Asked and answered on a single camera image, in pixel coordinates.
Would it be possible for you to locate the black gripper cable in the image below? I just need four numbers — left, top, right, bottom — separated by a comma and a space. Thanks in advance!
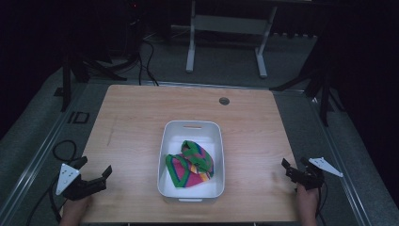
314, 179, 329, 226
25, 173, 65, 226

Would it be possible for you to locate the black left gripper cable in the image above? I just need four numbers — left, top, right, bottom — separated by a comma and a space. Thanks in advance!
25, 173, 65, 226

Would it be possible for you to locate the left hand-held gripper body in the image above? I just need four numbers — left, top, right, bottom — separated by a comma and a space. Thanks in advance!
55, 162, 108, 202

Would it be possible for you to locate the white desk frame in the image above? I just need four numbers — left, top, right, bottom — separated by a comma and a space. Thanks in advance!
185, 0, 279, 79

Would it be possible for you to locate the green pink striped cloth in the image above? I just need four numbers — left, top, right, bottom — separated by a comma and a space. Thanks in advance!
165, 139, 215, 189

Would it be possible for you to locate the grey metal floor rail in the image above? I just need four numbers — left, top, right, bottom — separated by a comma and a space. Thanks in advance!
307, 95, 375, 226
0, 82, 92, 224

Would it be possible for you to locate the black cable loop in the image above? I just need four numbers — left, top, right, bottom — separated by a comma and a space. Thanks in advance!
52, 138, 78, 163

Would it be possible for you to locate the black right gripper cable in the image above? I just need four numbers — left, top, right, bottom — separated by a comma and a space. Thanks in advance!
314, 179, 329, 226

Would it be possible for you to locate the person's right hand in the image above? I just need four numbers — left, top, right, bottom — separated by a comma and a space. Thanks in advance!
295, 183, 320, 226

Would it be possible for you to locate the black metal stand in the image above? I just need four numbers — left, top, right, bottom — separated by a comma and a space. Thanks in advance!
268, 60, 344, 128
59, 51, 128, 113

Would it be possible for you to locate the person's left hand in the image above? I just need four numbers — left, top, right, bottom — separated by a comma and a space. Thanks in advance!
58, 195, 94, 226

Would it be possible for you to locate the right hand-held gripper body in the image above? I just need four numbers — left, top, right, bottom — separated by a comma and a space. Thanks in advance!
284, 156, 344, 191

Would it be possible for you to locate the white plastic bin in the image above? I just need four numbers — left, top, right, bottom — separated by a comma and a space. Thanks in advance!
156, 120, 226, 203

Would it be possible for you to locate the black floor cable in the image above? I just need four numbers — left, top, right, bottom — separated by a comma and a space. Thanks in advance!
136, 18, 160, 87

